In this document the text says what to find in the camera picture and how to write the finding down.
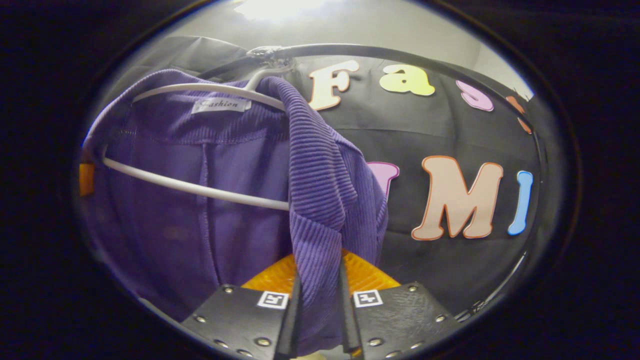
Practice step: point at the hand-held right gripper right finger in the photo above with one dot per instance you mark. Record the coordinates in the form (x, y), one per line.
(350, 325)

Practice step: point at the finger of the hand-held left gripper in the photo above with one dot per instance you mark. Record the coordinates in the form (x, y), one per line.
(86, 179)

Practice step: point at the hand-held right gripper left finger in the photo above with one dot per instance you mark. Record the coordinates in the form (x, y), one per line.
(290, 325)

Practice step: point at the purple ribbed garment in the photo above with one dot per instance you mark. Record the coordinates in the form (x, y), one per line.
(200, 235)

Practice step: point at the white ridged clothes hanger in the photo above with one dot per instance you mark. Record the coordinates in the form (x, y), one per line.
(200, 189)

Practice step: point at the black clothes rack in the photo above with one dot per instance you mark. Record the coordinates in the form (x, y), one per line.
(375, 51)

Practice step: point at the black backdrop cloth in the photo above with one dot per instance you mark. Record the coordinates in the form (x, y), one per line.
(425, 130)

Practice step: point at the clear tape wad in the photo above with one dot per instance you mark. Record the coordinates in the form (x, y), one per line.
(270, 54)

